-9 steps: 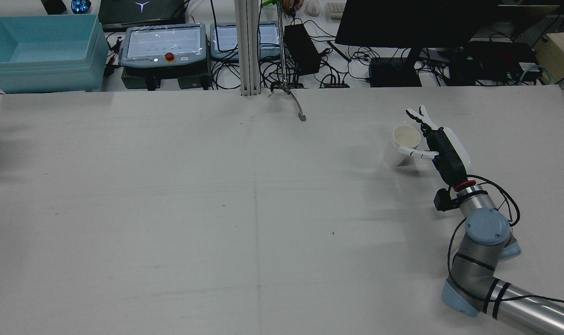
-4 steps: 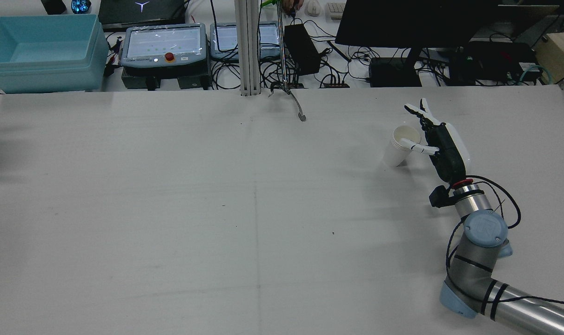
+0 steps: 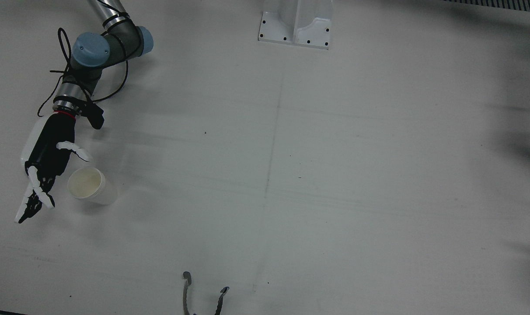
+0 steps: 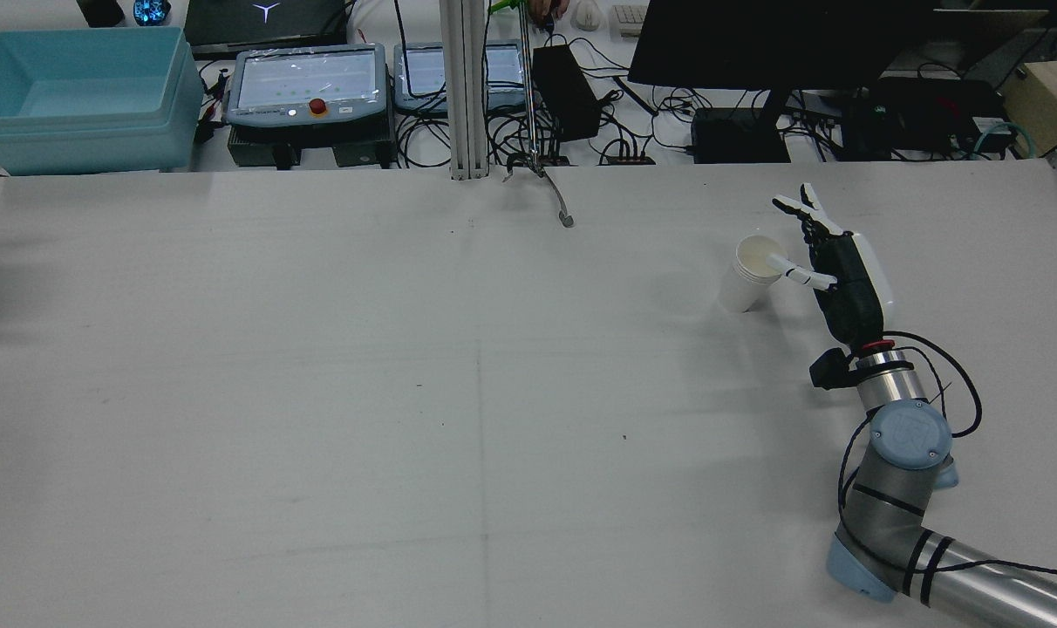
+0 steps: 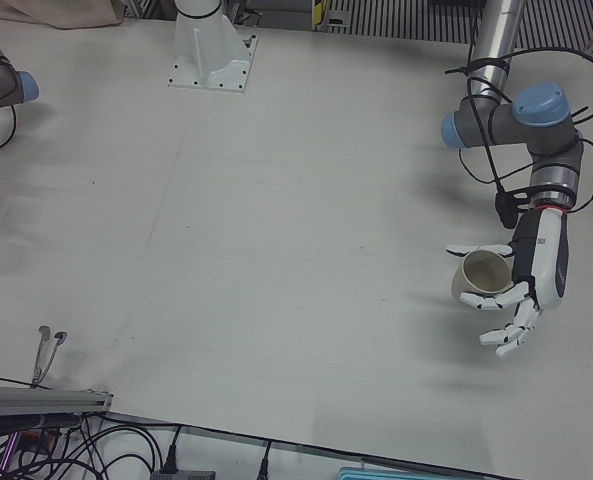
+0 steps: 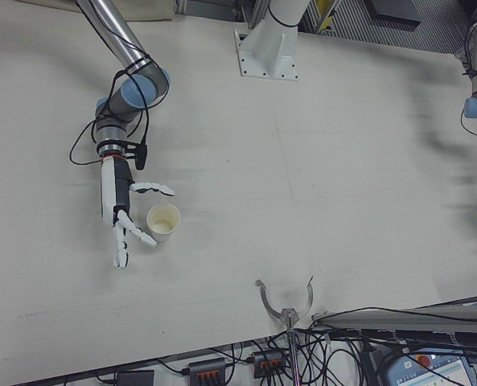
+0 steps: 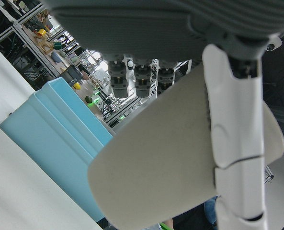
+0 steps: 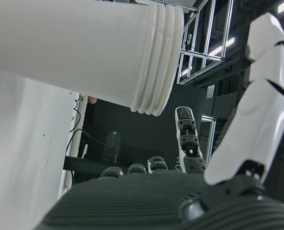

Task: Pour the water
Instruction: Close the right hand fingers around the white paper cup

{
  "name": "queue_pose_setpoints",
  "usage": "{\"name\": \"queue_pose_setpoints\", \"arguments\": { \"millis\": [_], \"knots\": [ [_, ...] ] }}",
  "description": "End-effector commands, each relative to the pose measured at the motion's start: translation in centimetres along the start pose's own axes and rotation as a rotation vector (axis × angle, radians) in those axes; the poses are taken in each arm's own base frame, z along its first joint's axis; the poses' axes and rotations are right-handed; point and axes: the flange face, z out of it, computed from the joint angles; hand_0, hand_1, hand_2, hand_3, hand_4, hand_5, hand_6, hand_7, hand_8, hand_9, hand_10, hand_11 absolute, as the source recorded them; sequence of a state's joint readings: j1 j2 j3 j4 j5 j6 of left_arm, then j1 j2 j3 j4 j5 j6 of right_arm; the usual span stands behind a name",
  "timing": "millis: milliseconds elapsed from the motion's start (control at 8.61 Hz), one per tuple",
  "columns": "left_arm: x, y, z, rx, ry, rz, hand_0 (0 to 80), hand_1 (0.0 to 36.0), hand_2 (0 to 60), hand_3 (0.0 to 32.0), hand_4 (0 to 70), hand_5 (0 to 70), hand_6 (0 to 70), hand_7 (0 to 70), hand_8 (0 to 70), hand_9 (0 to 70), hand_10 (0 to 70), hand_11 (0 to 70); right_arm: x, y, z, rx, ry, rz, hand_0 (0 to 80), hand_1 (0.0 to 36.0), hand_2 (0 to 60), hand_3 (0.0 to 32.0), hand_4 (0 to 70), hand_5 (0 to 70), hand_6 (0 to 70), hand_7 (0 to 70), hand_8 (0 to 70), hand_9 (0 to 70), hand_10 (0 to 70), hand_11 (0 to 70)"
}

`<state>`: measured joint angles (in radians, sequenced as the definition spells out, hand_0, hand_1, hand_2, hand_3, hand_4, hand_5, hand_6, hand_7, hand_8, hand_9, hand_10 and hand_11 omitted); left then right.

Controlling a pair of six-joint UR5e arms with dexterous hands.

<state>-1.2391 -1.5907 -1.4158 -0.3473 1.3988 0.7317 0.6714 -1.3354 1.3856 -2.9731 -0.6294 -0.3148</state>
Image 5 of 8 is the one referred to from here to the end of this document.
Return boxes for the white dexterous robot hand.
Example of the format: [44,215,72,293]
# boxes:
[445,204,573,360]

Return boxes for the beige ceramic mug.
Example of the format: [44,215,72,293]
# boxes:
[449,249,513,301]

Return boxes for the light blue plastic bin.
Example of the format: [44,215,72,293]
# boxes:
[336,466,425,480]

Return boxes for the dark grey power box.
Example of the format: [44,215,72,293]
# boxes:
[150,468,217,480]

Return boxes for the small metal clip tool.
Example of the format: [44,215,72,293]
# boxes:
[0,324,70,474]

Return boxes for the aluminium extrusion profile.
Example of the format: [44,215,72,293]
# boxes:
[0,384,115,416]

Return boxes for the beige cloth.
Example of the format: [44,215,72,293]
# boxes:
[0,0,125,31]

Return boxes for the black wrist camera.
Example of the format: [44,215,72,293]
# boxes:
[494,188,532,230]

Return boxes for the black power cable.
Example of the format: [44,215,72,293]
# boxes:
[150,423,183,474]
[255,438,275,480]

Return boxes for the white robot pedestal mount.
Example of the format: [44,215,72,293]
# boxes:
[168,0,259,95]

